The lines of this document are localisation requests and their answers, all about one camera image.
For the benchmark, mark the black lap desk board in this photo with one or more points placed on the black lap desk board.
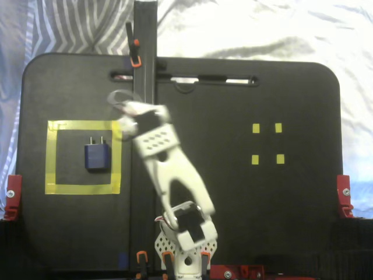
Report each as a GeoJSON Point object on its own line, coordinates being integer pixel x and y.
{"type": "Point", "coordinates": [262, 29]}

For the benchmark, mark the blue tape piece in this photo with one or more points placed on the blue tape piece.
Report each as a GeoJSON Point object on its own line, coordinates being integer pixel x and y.
{"type": "Point", "coordinates": [123, 259]}

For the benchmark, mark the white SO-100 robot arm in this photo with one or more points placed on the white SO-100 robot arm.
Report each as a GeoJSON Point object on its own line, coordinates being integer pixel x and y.
{"type": "Point", "coordinates": [175, 169]}

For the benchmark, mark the black orange bar clamp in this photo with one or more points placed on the black orange bar clamp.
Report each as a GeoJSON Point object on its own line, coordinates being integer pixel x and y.
{"type": "Point", "coordinates": [135, 43]}

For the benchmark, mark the blue white USB wall charger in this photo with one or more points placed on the blue white USB wall charger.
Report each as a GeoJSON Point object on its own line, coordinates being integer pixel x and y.
{"type": "Point", "coordinates": [97, 156]}

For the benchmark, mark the small yellow tape marker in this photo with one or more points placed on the small yellow tape marker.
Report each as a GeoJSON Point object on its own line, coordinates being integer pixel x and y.
{"type": "Point", "coordinates": [256, 128]}
{"type": "Point", "coordinates": [280, 159]}
{"type": "Point", "coordinates": [278, 127]}
{"type": "Point", "coordinates": [255, 159]}

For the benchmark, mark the yellow tape square outline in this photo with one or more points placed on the yellow tape square outline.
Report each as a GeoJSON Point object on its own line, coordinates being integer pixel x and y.
{"type": "Point", "coordinates": [84, 189]}

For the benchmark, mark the long black flat bar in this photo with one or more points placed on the long black flat bar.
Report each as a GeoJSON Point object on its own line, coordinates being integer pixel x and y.
{"type": "Point", "coordinates": [142, 73]}

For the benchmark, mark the black curved backdrop board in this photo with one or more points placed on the black curved backdrop board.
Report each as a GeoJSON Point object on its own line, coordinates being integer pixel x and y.
{"type": "Point", "coordinates": [352, 248]}

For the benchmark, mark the red plastic clamp bracket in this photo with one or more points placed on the red plastic clamp bracket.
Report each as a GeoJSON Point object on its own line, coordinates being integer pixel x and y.
{"type": "Point", "coordinates": [13, 192]}
{"type": "Point", "coordinates": [344, 192]}

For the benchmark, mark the red post base bracket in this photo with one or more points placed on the red post base bracket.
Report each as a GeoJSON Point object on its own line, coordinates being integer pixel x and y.
{"type": "Point", "coordinates": [224, 272]}

